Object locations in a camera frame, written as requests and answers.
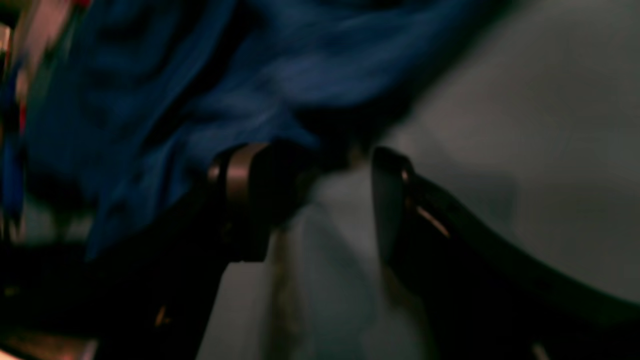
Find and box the light blue table cloth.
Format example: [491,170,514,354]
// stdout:
[15,0,640,360]

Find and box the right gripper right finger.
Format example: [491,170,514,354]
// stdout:
[371,146,640,360]

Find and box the blue t-shirt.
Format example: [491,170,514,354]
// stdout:
[19,0,494,260]

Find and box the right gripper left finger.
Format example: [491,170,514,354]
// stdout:
[1,142,320,360]

